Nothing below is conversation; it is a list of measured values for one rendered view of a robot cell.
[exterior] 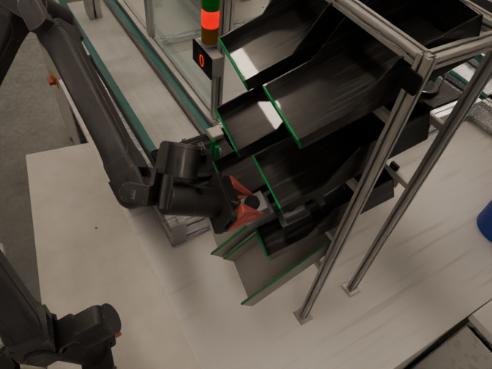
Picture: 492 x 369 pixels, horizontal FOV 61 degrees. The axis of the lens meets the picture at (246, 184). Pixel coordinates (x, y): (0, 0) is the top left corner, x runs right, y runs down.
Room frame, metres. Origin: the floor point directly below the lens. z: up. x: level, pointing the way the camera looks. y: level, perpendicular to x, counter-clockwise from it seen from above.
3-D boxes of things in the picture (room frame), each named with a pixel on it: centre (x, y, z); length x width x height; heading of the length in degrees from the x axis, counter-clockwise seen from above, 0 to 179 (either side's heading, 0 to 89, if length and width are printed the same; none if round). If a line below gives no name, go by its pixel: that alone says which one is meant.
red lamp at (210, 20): (1.10, 0.16, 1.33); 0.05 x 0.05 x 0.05
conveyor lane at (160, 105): (1.13, 0.31, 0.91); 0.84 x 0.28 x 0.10; 37
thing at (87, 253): (0.68, 0.23, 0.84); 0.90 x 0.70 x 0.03; 28
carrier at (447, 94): (1.48, -0.65, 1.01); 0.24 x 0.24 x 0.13; 37
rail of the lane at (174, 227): (1.01, 0.43, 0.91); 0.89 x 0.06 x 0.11; 37
